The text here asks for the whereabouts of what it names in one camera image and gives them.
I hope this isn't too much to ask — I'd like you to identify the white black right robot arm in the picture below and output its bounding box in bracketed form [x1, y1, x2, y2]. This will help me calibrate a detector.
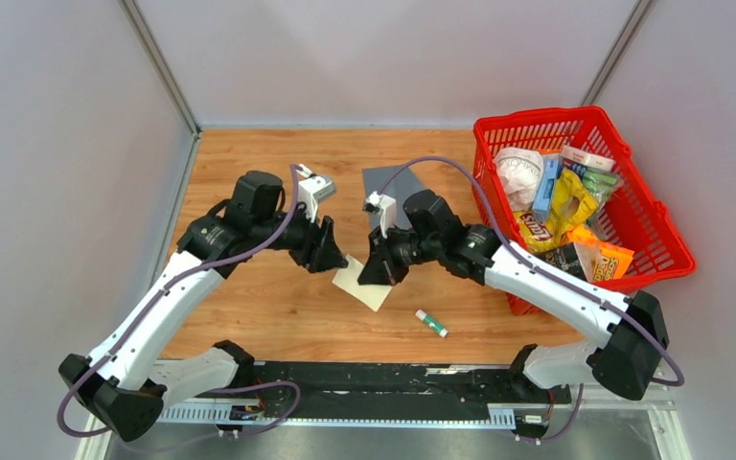
[357, 190, 669, 402]

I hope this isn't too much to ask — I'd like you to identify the aluminium frame rail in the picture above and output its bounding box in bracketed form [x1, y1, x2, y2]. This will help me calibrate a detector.
[72, 364, 693, 460]

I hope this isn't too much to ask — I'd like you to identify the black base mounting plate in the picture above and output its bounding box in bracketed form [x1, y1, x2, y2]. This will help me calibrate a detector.
[232, 361, 571, 421]

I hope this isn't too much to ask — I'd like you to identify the yellow Lays chips bag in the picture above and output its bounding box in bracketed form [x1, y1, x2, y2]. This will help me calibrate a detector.
[514, 169, 599, 254]

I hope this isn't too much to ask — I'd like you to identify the white red carton box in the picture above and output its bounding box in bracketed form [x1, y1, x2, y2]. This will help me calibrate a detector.
[561, 145, 615, 172]

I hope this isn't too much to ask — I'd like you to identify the red plastic shopping basket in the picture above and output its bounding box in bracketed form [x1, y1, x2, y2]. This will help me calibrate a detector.
[473, 105, 697, 293]

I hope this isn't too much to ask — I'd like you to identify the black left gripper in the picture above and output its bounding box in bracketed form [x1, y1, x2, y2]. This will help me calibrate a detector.
[251, 197, 348, 273]

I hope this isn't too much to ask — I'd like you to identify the orange snack bag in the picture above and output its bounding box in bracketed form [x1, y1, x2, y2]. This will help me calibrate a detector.
[563, 224, 634, 283]

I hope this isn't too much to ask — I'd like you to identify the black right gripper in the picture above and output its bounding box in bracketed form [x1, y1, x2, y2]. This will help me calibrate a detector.
[358, 221, 442, 286]

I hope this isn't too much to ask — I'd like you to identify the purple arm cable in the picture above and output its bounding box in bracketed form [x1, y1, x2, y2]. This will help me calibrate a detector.
[374, 155, 686, 445]
[57, 163, 303, 441]

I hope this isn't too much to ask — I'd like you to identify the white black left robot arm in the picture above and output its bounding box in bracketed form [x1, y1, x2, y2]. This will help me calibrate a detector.
[58, 165, 348, 442]

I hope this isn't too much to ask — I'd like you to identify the black snack bag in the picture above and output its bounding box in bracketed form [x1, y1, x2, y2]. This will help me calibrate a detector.
[536, 242, 593, 281]

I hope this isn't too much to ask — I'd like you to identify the grey-blue paper envelope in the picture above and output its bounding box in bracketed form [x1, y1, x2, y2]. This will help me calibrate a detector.
[362, 165, 425, 229]

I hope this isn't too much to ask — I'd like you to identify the green white glue stick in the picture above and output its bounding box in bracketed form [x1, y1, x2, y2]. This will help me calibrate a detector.
[415, 310, 449, 337]

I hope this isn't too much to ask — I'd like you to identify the white crumpled plastic bag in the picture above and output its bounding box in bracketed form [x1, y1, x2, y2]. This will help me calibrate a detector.
[494, 147, 544, 212]

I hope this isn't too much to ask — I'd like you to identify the green snack packet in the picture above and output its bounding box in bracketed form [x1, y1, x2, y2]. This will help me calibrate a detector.
[581, 169, 622, 208]

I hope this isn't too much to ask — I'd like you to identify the white letter paper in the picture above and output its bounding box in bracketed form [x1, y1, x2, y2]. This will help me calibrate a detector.
[333, 254, 392, 312]

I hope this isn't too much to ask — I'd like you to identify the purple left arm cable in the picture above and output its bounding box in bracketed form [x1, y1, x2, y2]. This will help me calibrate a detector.
[57, 163, 303, 441]

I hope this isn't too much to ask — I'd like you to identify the blue box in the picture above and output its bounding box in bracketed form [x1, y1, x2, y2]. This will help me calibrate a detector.
[531, 152, 563, 224]

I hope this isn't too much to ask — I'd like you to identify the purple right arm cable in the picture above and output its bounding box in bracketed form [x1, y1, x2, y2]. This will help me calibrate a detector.
[374, 155, 686, 445]

